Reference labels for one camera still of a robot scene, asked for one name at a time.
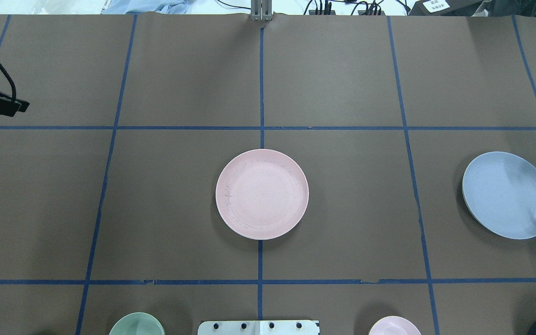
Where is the blue plate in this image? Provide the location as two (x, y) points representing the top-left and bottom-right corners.
(461, 151), (536, 240)

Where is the pink plate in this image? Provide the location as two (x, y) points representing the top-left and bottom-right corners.
(215, 149), (310, 241)

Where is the light blue cloth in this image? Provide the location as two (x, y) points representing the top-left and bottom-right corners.
(101, 0), (191, 14)

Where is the pink bowl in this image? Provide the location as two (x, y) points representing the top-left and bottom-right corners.
(368, 316), (421, 335)

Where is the black box with label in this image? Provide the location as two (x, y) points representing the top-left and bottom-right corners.
(408, 0), (493, 17)

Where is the green bowl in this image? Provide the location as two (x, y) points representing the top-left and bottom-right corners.
(109, 312), (166, 335)

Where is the white mounting plate with bolts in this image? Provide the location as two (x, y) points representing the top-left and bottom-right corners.
(197, 320), (321, 335)

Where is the grey metal post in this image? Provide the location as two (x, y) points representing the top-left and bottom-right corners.
(250, 0), (274, 21)

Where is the black power strip with cables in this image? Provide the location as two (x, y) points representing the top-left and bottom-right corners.
(303, 0), (411, 16)

